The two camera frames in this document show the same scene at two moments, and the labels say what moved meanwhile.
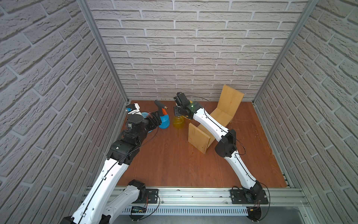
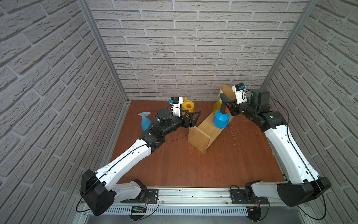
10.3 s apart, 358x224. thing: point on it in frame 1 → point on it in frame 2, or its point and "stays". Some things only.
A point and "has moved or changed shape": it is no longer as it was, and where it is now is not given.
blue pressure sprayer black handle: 165,123 has moved or changed shape
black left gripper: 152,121 → 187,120
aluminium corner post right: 303,18 stays
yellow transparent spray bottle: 179,122 has moved or changed shape
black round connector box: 254,213 stays
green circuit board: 139,209 stays
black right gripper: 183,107 → 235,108
